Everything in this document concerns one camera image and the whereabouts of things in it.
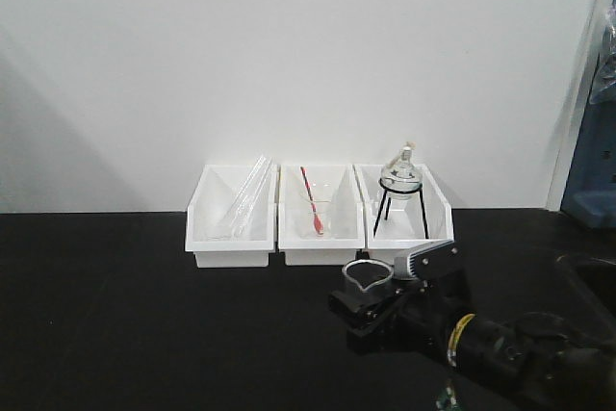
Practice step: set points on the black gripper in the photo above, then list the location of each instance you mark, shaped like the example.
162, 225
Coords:
410, 317

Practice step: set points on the clear glass beaker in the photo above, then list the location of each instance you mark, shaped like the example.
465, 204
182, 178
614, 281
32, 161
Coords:
367, 276

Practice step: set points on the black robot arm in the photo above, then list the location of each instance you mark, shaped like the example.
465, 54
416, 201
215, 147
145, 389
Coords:
538, 361

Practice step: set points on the small beaker in bin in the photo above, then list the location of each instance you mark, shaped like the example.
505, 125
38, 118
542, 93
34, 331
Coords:
305, 219

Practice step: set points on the red black stirring rod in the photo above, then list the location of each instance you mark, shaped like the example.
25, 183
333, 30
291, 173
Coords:
312, 201

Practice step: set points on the right white plastic bin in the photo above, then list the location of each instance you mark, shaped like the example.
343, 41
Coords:
393, 226

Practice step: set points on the white plastic bin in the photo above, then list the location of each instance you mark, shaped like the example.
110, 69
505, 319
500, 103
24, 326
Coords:
334, 183
393, 226
215, 240

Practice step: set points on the middle white plastic bin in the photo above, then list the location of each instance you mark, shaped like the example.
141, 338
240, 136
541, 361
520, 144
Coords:
334, 183

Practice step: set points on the black metal tripod stand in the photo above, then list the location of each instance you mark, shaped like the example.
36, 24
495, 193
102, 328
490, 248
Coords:
402, 191

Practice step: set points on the round glass flask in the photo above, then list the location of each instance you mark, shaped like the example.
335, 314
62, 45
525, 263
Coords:
401, 168

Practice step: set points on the glass tubes bundle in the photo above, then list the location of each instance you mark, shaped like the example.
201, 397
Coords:
246, 218

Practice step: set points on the left white plastic bin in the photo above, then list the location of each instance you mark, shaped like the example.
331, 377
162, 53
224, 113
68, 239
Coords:
215, 240

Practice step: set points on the black sink basin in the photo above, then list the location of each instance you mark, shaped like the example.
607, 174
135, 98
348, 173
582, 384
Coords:
593, 280

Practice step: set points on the blue equipment at right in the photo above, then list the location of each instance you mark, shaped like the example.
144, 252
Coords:
589, 195

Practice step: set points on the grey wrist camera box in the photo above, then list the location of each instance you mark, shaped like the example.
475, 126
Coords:
427, 261

